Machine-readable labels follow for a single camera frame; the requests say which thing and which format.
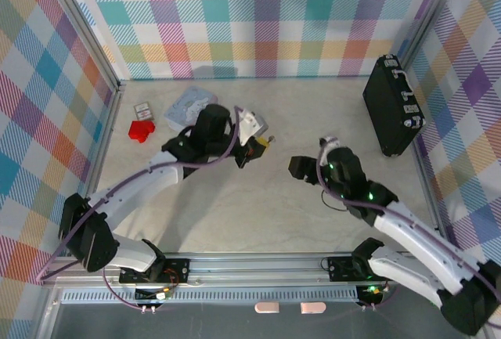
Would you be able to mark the yellow padlock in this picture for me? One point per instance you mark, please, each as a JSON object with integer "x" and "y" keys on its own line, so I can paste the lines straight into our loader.
{"x": 264, "y": 144}

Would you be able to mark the clear plastic bag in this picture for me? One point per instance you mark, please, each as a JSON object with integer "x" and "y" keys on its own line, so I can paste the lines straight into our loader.
{"x": 188, "y": 108}

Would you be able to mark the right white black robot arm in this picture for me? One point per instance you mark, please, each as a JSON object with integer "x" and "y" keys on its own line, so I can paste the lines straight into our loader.
{"x": 415, "y": 237}

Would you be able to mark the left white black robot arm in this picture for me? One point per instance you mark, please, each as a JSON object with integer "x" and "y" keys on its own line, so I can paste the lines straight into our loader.
{"x": 156, "y": 174}

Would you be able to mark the small card box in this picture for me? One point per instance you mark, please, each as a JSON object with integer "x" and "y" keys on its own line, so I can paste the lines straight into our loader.
{"x": 143, "y": 111}

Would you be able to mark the red plastic block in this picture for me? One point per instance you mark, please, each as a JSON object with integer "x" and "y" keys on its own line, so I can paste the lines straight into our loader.
{"x": 141, "y": 130}

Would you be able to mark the black briefcase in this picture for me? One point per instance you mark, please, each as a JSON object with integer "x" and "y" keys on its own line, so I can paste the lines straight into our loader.
{"x": 389, "y": 108}

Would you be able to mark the right black connector board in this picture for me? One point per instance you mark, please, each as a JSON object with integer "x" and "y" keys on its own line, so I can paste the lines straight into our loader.
{"x": 372, "y": 292}

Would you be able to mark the black connector board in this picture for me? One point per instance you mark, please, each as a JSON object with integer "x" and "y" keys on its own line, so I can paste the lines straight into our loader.
{"x": 154, "y": 295}
{"x": 372, "y": 292}

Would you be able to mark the pink rubber pad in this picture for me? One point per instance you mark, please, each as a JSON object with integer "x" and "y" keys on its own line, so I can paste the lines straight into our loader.
{"x": 313, "y": 307}
{"x": 267, "y": 307}

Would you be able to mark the left black connector board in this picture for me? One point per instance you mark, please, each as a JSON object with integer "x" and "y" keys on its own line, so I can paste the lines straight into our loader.
{"x": 154, "y": 295}

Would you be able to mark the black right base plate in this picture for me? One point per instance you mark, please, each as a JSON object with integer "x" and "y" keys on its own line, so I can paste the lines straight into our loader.
{"x": 340, "y": 268}

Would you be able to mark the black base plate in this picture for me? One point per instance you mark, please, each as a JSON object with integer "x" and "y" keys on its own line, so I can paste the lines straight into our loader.
{"x": 340, "y": 268}
{"x": 176, "y": 270}

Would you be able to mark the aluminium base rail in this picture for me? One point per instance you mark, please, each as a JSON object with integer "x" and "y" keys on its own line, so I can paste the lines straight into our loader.
{"x": 258, "y": 268}

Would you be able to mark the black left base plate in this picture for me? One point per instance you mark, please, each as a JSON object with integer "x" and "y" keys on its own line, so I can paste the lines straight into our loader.
{"x": 176, "y": 270}

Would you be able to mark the aluminium frame post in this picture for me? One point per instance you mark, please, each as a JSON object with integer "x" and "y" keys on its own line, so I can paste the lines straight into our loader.
{"x": 434, "y": 10}
{"x": 82, "y": 29}

